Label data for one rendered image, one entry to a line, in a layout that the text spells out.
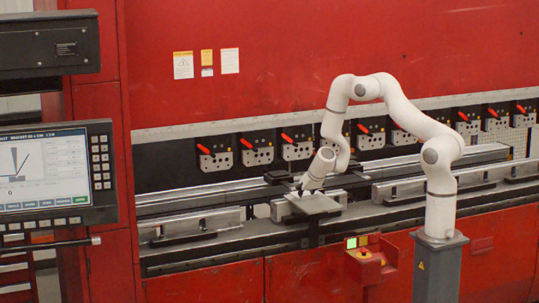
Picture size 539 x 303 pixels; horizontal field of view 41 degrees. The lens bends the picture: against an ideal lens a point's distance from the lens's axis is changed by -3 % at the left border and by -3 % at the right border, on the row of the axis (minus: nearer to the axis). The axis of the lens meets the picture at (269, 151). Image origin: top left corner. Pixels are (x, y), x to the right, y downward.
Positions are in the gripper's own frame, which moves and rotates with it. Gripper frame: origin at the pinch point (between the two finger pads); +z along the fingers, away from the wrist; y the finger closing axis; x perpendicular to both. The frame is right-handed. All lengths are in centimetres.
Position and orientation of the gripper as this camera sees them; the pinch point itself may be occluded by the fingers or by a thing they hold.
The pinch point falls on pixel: (306, 192)
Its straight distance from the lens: 346.8
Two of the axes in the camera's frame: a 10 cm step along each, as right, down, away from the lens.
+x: 3.1, 8.1, -5.0
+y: -9.1, 1.2, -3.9
